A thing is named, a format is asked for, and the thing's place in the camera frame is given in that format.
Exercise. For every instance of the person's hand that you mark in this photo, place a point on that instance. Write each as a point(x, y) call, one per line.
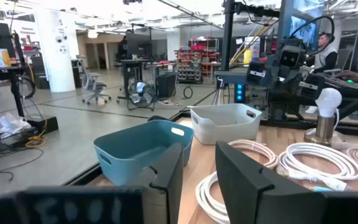
point(350, 76)

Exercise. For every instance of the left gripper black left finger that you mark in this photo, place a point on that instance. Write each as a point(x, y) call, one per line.
point(166, 174)

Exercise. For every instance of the person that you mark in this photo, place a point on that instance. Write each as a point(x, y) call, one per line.
point(325, 56)

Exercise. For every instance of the white pillar with dome cameras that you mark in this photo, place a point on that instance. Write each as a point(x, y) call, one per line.
point(57, 53)

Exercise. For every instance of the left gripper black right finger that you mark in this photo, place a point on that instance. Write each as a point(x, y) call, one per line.
point(247, 189)

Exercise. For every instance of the white plastic bag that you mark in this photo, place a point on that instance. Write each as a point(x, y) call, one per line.
point(11, 123)

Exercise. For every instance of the white plastic bin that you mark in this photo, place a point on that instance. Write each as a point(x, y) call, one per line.
point(225, 127)

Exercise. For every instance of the black speaker box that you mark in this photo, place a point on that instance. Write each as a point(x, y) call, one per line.
point(166, 85)

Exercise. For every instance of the grey office chair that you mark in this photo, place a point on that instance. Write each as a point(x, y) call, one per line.
point(93, 84)

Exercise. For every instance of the black floor fan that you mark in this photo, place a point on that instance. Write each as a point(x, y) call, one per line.
point(141, 93)

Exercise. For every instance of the brass lamp with white bulb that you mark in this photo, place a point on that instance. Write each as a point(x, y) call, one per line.
point(325, 124)

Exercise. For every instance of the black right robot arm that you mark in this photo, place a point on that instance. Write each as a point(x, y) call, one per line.
point(278, 90)

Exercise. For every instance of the control box with blue lights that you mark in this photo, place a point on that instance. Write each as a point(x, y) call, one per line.
point(239, 92)

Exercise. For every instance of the teal plastic bin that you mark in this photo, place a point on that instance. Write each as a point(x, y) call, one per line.
point(129, 152)

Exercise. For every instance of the black vertical frame post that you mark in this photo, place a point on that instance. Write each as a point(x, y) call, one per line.
point(227, 34)

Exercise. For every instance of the red parts shelf rack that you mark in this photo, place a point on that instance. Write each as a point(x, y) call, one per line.
point(194, 65)

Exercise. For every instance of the black standing desk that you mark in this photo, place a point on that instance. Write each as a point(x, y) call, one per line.
point(134, 67)

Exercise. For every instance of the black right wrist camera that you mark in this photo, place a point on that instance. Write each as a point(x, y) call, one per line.
point(291, 57)

